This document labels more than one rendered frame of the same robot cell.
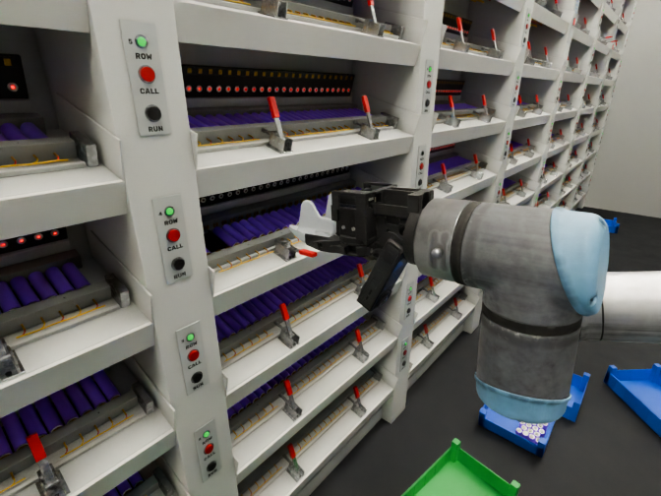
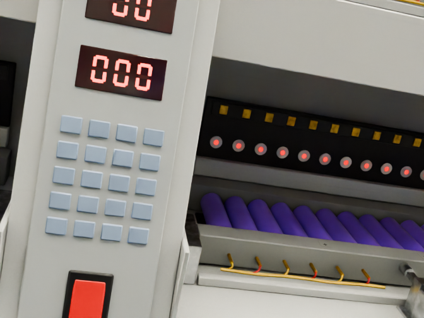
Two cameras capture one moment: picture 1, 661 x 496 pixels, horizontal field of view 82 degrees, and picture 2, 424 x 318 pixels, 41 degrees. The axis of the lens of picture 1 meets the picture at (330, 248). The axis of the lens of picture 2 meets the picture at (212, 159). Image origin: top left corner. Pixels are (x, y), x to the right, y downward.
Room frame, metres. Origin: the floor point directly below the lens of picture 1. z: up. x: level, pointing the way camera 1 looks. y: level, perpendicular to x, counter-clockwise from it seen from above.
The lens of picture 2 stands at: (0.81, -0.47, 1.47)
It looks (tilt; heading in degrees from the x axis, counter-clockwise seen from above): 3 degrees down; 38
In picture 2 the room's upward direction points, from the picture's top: 9 degrees clockwise
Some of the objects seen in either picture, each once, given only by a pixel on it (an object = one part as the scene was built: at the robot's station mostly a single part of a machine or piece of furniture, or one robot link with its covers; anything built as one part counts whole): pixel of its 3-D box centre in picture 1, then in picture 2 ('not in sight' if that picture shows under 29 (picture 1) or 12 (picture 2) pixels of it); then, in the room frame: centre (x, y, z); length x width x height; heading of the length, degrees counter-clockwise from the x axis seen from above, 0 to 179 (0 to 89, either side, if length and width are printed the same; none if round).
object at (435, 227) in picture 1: (445, 239); not in sight; (0.40, -0.13, 0.90); 0.10 x 0.05 x 0.09; 139
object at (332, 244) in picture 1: (335, 240); not in sight; (0.47, -0.01, 0.87); 0.09 x 0.05 x 0.02; 57
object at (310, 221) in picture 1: (309, 220); not in sight; (0.50, 0.03, 0.89); 0.09 x 0.03 x 0.06; 57
